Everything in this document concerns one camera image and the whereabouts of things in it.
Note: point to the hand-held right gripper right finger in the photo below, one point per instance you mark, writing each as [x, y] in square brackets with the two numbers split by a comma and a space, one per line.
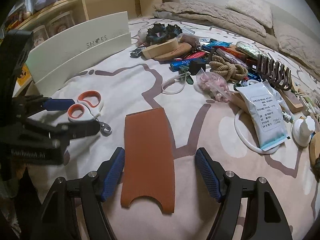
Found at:
[207, 172]

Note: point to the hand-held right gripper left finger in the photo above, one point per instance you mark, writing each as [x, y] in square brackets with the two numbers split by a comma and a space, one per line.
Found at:
[113, 172]

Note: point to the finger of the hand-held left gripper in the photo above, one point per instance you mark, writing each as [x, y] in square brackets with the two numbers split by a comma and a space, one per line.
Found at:
[60, 104]
[80, 128]

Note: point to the white orange scissors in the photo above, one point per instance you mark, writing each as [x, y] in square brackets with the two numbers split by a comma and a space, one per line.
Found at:
[96, 110]

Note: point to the brown leather sleeve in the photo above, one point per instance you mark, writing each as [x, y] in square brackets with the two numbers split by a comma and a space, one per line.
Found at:
[147, 155]

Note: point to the white shoe box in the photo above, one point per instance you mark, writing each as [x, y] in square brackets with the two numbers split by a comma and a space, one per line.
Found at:
[75, 35]

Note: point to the white text packet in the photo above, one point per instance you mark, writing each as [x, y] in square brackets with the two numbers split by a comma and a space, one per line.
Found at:
[265, 115]

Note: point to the colourful toy box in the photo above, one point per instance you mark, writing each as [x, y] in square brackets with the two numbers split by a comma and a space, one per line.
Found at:
[12, 20]

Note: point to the round wooden figurine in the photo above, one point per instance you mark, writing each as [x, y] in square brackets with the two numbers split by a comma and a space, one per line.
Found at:
[26, 15]

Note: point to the bunny print bed sheet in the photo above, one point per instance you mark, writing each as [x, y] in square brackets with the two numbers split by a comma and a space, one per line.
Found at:
[125, 80]

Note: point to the purple plush toy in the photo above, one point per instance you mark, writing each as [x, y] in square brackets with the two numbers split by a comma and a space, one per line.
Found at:
[47, 0]

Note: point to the bag of pink beads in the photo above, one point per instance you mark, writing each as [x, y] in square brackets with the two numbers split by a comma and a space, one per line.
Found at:
[212, 85]

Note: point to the green clip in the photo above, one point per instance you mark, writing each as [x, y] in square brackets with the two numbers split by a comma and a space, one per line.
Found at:
[186, 76]

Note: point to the white suction hook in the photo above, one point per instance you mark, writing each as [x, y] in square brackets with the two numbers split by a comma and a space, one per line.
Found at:
[303, 132]

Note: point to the small black cube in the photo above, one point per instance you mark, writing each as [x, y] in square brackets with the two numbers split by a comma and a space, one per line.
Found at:
[197, 66]

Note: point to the wooden wedge block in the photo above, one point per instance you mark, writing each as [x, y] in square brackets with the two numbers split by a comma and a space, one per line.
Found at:
[292, 100]

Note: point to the blue tube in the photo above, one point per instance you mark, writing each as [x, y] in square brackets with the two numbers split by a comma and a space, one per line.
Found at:
[180, 63]

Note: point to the wooden oval box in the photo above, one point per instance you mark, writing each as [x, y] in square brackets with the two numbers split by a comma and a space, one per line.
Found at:
[162, 47]

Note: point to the red packet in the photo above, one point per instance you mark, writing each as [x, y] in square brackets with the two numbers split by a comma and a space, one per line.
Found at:
[197, 55]

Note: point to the brown hair claw clip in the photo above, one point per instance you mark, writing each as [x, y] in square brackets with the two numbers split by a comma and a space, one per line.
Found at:
[273, 72]

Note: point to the red purple pen pack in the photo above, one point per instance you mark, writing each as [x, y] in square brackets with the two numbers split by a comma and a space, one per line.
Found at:
[232, 53]

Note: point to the round wooden disc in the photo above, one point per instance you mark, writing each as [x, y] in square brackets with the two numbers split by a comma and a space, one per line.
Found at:
[183, 50]

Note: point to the black blue scrunchie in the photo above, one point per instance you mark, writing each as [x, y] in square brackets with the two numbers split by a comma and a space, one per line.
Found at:
[162, 32]

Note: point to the blue packet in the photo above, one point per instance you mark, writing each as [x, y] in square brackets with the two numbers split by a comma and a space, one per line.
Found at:
[217, 43]

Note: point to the floral oval pouch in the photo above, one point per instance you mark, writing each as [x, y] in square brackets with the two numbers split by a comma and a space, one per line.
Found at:
[250, 50]

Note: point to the quilted beige pillow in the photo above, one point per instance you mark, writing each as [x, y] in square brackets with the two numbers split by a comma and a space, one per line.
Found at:
[297, 45]

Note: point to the quilted beige blanket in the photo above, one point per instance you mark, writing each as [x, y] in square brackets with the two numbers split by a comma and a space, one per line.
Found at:
[207, 12]

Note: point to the fluffy beige pillow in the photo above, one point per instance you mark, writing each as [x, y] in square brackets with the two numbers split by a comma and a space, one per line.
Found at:
[250, 7]

